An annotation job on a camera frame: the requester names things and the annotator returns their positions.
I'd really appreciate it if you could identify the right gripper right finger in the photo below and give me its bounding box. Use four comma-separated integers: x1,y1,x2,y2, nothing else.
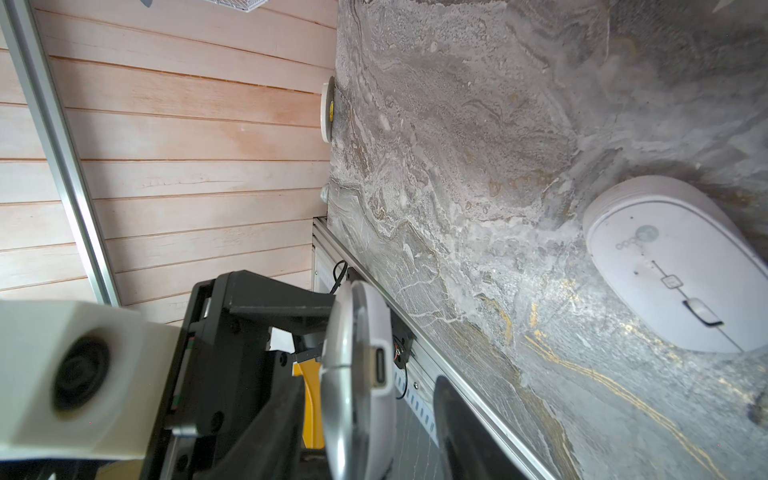
433,376,526,480

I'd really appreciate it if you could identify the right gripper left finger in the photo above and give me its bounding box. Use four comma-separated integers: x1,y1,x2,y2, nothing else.
206,377,305,479

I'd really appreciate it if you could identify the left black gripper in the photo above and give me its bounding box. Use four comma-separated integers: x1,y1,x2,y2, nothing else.
140,271,334,479

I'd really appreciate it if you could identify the silver computer mouse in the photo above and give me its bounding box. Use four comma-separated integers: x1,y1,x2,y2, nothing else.
320,280,396,479

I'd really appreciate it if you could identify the white mouse with logo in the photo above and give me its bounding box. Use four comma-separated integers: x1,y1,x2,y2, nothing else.
583,175,767,353

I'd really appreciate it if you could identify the white tape roll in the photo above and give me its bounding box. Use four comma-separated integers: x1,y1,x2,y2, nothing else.
320,76,335,144

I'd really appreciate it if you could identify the white wire shelf rack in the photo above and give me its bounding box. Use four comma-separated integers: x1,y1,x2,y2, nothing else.
206,0,268,13

